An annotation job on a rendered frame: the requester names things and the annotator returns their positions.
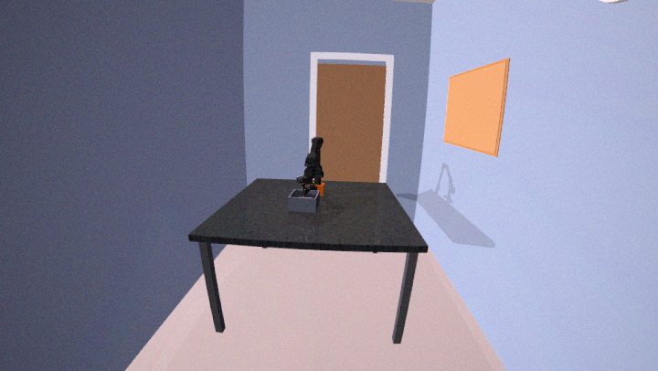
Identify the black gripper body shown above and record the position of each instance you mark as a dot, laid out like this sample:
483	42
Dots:
309	184

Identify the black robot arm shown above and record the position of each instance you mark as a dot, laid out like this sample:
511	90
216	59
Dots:
312	162

